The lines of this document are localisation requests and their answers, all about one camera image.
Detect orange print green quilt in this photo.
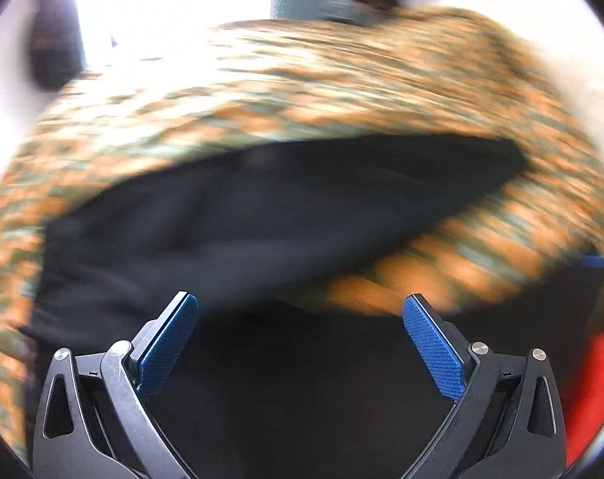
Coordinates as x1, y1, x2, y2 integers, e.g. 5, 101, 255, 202
0, 5, 604, 460

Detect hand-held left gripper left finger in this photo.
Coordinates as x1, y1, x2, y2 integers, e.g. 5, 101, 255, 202
32, 290, 199, 479

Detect bright window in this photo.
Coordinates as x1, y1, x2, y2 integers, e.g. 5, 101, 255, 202
70, 0, 278, 75

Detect person's red fleece garment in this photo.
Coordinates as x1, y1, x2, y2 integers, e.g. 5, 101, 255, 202
564, 332, 604, 465

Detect dark hanging clothes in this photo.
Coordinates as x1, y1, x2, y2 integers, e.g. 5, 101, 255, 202
27, 0, 83, 91

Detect pile of clothes with red top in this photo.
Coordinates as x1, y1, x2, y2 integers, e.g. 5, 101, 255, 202
319, 0, 407, 26

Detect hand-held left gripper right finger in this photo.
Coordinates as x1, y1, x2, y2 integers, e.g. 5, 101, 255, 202
403, 293, 567, 479

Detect black pants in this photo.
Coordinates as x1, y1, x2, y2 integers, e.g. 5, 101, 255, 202
17, 132, 529, 360

